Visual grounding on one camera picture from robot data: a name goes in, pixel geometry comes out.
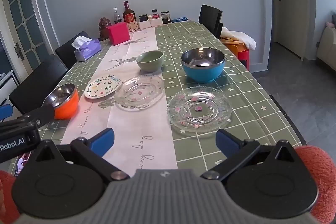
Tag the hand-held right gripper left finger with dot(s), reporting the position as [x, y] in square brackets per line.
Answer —
[101, 142]

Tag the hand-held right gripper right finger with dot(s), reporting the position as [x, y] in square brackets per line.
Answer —
[227, 142]

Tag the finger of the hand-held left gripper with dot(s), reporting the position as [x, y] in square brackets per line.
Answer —
[42, 115]
[5, 111]

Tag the orange steel bowl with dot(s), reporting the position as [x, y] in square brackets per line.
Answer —
[68, 106]

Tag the wide clear glass plate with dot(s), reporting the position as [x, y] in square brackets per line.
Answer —
[199, 108]

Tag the painted white plate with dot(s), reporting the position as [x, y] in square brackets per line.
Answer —
[101, 87]

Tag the deep clear glass plate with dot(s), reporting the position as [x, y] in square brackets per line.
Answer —
[139, 92]

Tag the blue steel bowl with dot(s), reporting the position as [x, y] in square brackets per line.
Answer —
[203, 71]

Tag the green ceramic bowl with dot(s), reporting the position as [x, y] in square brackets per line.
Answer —
[149, 62]

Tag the colourful printed paper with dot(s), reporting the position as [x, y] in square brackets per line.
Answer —
[24, 163]

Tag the black chair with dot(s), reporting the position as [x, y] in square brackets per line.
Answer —
[34, 85]
[65, 52]
[208, 18]

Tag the pink table runner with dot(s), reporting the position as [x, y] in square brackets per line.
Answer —
[141, 129]

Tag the green checked tablecloth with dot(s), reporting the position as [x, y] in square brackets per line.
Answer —
[236, 98]

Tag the purple tissue pack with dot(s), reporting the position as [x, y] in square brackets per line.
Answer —
[88, 49]

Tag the red stool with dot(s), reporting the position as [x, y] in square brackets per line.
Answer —
[240, 54]

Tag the orange cloth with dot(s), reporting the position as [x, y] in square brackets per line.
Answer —
[228, 40]

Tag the white cloth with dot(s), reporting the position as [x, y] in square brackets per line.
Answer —
[241, 36]

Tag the brown figurine jar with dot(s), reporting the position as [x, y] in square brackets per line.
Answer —
[103, 27]

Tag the glass panel door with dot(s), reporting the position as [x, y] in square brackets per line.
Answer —
[23, 3]

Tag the pink box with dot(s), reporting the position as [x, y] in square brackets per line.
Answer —
[118, 33]

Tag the clear plastic water bottle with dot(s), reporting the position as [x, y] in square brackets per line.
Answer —
[116, 16]

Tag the white box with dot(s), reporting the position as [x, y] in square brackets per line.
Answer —
[149, 24]

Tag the flat blue box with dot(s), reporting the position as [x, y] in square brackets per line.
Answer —
[179, 19]

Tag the brown liquor bottle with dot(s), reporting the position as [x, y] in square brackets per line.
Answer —
[129, 14]

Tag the glass jar with dark contents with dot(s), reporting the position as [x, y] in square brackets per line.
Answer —
[165, 18]

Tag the beige sofa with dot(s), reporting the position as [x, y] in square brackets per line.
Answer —
[326, 45]

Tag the small dark bottle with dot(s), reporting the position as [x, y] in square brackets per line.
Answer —
[155, 14]

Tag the plain wooden door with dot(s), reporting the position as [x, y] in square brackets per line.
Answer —
[288, 3]

